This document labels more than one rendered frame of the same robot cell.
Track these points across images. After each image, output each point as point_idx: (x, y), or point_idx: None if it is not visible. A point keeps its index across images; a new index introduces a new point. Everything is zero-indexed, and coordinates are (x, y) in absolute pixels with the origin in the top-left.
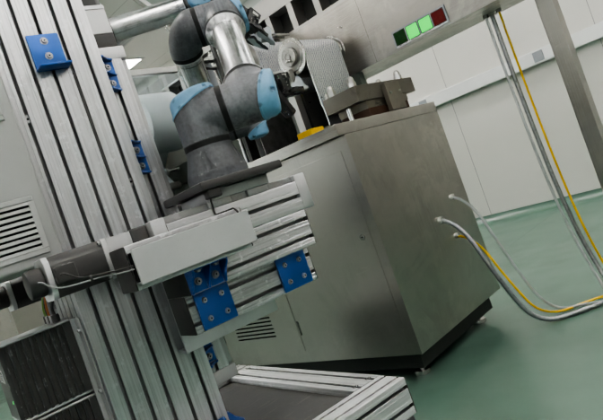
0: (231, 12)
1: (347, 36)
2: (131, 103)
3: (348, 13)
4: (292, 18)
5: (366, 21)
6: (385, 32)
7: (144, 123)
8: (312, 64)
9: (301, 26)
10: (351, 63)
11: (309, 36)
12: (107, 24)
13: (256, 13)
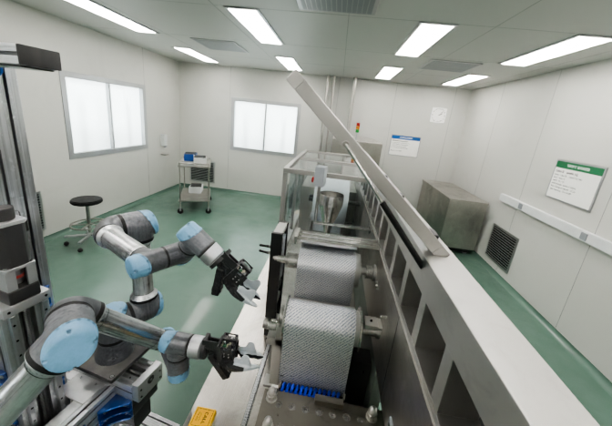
0: (29, 362)
1: (384, 333)
2: (4, 349)
3: (392, 320)
4: (385, 241)
5: (392, 359)
6: (390, 402)
7: (16, 361)
8: (290, 345)
9: (383, 259)
10: (377, 353)
11: (381, 276)
12: (5, 287)
13: (382, 197)
